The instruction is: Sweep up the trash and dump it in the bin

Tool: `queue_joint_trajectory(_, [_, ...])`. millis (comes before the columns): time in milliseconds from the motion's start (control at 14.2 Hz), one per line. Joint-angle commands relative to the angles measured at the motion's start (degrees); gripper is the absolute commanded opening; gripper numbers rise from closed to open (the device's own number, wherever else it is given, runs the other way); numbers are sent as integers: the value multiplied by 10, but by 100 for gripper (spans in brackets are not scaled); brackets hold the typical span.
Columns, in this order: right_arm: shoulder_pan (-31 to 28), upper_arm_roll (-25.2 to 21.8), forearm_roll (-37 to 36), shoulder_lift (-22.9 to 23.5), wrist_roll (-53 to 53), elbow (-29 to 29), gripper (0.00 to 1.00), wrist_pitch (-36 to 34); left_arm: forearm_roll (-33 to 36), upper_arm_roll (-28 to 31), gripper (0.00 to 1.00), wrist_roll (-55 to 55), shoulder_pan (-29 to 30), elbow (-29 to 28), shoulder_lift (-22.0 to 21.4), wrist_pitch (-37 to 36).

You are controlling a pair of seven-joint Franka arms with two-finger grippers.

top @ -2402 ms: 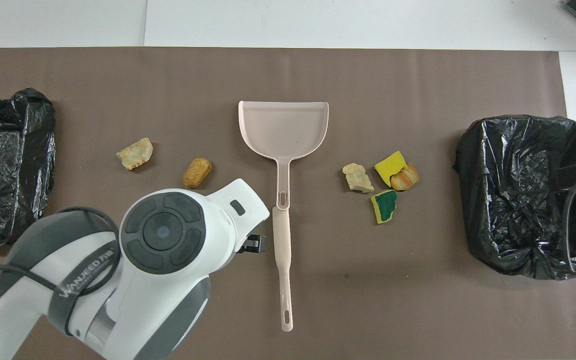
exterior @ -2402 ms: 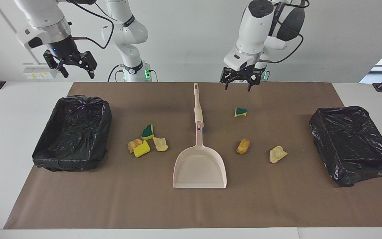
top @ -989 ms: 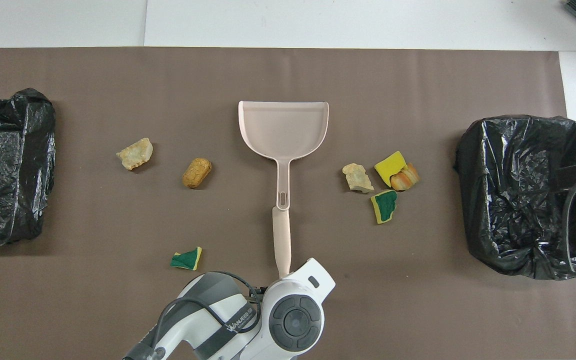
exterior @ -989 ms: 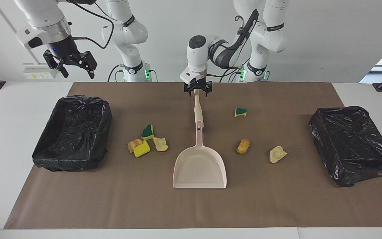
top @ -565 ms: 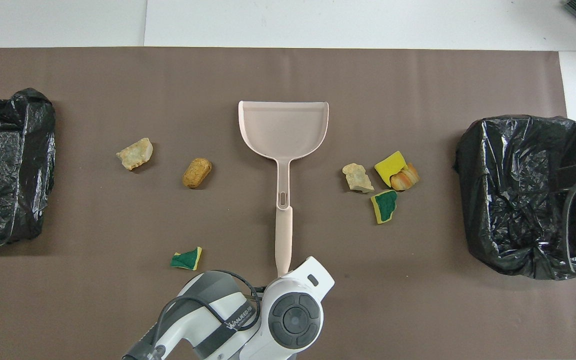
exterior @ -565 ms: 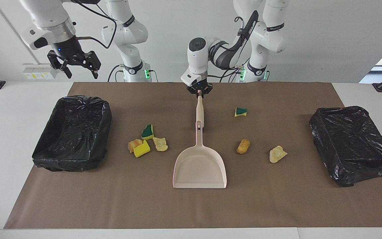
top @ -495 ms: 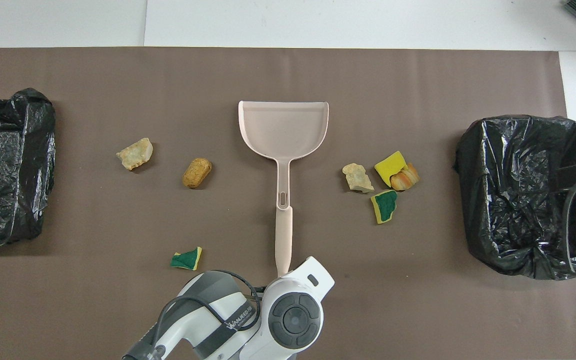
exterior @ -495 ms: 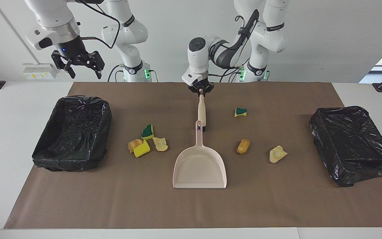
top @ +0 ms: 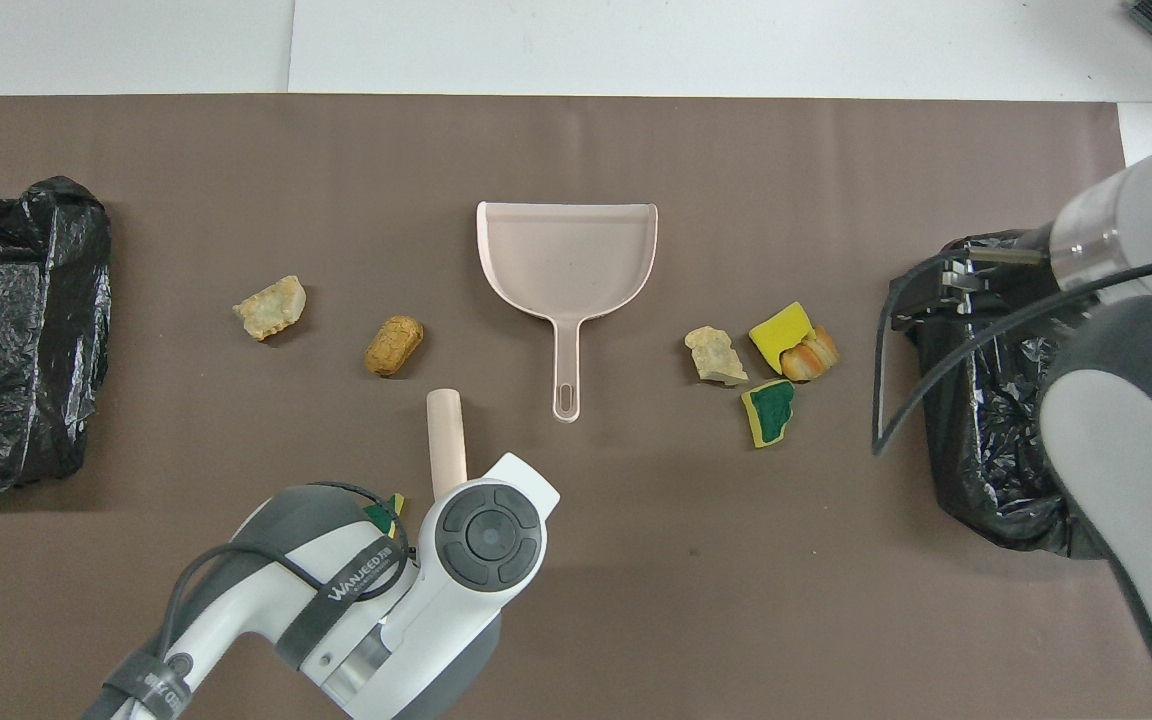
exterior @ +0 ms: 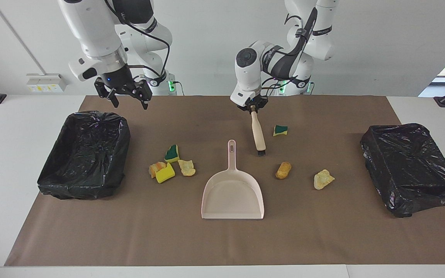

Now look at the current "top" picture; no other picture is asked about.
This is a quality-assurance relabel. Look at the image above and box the thick green yellow sponge scrap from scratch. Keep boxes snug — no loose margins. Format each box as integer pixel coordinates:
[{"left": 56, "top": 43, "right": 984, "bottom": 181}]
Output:
[{"left": 740, "top": 379, "right": 798, "bottom": 449}]

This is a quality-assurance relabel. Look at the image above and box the orange crusty bread piece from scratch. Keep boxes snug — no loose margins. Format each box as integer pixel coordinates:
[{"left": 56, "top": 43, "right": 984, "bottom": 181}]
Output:
[{"left": 780, "top": 325, "right": 841, "bottom": 383}]

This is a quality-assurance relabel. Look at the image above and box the brown paper table mat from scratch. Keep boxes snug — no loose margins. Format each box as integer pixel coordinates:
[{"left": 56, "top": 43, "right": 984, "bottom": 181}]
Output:
[{"left": 0, "top": 95, "right": 1152, "bottom": 720}]

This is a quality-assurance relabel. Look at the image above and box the pale bread chunk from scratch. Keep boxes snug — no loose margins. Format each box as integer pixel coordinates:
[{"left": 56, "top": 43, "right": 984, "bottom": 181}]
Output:
[{"left": 232, "top": 275, "right": 308, "bottom": 343}]

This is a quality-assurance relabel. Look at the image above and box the thin green yellow sponge scrap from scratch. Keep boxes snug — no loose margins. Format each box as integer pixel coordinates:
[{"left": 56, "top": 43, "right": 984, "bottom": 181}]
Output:
[{"left": 364, "top": 493, "right": 407, "bottom": 533}]

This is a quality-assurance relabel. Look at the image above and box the yellow sponge block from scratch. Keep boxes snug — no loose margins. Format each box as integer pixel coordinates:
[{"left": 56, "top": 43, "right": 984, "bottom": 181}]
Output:
[{"left": 748, "top": 301, "right": 817, "bottom": 376}]

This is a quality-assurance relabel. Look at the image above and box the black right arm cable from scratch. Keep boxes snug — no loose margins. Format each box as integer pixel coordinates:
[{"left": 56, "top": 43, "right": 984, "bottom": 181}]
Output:
[{"left": 871, "top": 250, "right": 1152, "bottom": 456}]

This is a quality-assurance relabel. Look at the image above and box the pink handled hand brush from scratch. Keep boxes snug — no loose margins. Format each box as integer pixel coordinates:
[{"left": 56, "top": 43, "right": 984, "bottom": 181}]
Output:
[{"left": 426, "top": 388, "right": 467, "bottom": 501}]

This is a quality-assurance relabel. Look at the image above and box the pink plastic dustpan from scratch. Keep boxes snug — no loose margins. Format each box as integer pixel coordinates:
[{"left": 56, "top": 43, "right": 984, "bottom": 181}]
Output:
[{"left": 476, "top": 201, "right": 659, "bottom": 423}]

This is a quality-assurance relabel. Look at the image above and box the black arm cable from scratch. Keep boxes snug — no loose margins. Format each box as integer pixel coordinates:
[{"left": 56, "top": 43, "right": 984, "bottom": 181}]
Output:
[
  {"left": 871, "top": 250, "right": 1152, "bottom": 456},
  {"left": 151, "top": 482, "right": 415, "bottom": 691}
]

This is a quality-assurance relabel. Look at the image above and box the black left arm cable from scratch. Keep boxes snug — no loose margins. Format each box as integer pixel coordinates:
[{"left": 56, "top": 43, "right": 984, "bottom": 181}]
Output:
[{"left": 151, "top": 482, "right": 415, "bottom": 691}]

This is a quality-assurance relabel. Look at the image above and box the brown bread roll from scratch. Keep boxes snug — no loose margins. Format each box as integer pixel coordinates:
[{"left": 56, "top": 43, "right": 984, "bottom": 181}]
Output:
[{"left": 365, "top": 315, "right": 425, "bottom": 378}]

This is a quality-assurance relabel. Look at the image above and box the black bag lined bin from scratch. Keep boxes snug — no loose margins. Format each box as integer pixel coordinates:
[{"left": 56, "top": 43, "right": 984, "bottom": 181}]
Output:
[
  {"left": 0, "top": 176, "right": 113, "bottom": 492},
  {"left": 908, "top": 230, "right": 1137, "bottom": 561}
]

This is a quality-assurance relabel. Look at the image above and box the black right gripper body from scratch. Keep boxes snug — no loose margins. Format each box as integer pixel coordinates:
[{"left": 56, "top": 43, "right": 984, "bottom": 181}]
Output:
[{"left": 941, "top": 245, "right": 1055, "bottom": 311}]

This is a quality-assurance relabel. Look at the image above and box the pale yellow foam piece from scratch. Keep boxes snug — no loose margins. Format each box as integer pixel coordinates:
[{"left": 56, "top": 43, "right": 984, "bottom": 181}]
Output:
[{"left": 684, "top": 326, "right": 750, "bottom": 387}]

